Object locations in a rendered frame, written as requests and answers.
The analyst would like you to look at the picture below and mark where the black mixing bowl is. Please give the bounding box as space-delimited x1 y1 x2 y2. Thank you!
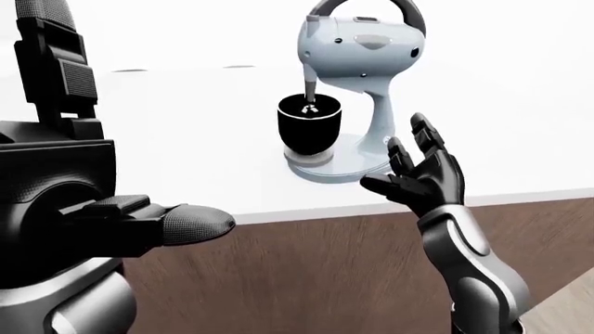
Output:
277 91 343 156

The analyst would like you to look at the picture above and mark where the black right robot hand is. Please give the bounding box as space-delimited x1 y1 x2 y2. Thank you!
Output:
360 111 467 220

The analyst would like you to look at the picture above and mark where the pale blue mixer head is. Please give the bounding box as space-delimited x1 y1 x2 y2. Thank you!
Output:
297 0 428 96

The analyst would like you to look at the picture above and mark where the grey mixer beater attachment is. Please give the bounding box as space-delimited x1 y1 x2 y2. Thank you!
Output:
301 64 320 114

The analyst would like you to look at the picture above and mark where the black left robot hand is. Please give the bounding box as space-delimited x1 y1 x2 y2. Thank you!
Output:
0 0 238 289

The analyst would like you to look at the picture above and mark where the white kitchen counter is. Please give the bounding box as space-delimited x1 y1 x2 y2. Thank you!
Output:
0 0 594 225

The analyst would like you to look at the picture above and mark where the light blue stand mixer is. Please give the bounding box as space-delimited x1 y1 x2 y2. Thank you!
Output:
283 71 399 184

